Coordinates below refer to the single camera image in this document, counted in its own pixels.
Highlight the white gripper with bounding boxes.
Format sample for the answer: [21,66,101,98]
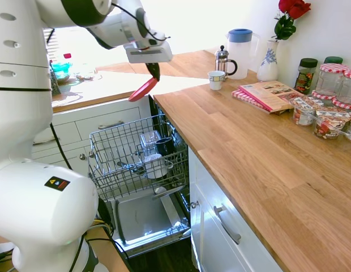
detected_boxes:
[125,41,174,83]

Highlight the red plate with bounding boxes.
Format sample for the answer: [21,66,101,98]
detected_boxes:
[127,77,159,103]

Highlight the stainless dishwasher door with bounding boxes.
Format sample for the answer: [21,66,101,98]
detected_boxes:
[107,192,192,257]

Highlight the white patterned paper cup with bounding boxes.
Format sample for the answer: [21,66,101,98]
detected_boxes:
[207,70,226,91]

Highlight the clear glass dish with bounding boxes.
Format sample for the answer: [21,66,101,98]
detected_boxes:
[73,67,103,82]

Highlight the clear plastic container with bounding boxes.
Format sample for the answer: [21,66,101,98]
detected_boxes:
[139,130,161,156]

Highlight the glass French press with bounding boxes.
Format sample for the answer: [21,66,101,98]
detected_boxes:
[214,45,238,82]

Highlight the dark navy mug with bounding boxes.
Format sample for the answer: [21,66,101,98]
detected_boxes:
[155,137,176,157]

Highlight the white corner drawer cabinet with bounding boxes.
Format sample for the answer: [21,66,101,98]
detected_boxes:
[31,95,152,199]

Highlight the clear pitcher with blue lid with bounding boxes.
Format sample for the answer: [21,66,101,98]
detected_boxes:
[225,28,262,80]

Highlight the green plastic bowl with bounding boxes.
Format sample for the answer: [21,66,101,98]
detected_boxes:
[50,61,73,83]

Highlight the red gingham book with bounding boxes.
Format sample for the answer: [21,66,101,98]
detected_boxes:
[231,89,272,114]

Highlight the plain white cup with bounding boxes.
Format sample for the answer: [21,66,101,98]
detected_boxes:
[143,154,169,180]

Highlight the silver cutlery piece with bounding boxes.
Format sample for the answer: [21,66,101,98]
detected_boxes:
[116,160,145,175]

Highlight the white window blinds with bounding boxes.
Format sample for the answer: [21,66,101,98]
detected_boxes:
[44,27,57,55]

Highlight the white vase with blue flowers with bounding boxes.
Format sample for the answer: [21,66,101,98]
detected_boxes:
[256,39,279,82]

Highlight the pink cookbook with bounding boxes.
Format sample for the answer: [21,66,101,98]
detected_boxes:
[237,80,304,112]

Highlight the wooden book stand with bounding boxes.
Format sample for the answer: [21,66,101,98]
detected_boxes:
[269,104,296,116]

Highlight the black table clamp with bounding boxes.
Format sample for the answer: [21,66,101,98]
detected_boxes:
[97,197,114,236]

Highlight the spice jar with black lid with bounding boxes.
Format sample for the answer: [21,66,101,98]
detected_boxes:
[294,57,319,95]

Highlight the red rose with leaves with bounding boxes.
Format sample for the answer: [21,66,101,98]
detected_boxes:
[273,0,312,41]

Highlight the short jar gingham lid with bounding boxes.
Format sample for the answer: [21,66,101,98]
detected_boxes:
[331,97,351,111]
[311,90,337,100]

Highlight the white cabinet under counter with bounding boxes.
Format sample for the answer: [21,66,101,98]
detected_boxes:
[187,147,282,272]

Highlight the tall glass jar gingham lid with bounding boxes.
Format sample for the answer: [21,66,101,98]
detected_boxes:
[315,63,349,97]
[336,69,351,106]

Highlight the jar with green lid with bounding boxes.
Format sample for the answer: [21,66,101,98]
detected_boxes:
[323,56,344,66]

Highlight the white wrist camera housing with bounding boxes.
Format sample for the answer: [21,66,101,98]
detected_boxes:
[141,27,168,49]

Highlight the short silver drawer handle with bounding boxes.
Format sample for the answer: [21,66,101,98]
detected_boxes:
[97,121,125,130]

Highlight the grey wire dishwasher rack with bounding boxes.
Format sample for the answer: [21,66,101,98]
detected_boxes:
[87,114,190,203]

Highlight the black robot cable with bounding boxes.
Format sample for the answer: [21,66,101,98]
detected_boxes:
[0,2,172,272]

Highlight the long silver drawer handle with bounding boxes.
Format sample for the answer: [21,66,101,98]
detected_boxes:
[33,135,61,146]

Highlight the yellow cables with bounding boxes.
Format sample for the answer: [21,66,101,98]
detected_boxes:
[93,219,114,231]

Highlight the silver bar cabinet handle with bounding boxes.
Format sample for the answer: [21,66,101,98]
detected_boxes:
[213,205,242,245]

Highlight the wooden robot mount table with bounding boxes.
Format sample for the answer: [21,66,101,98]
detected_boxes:
[84,226,130,272]

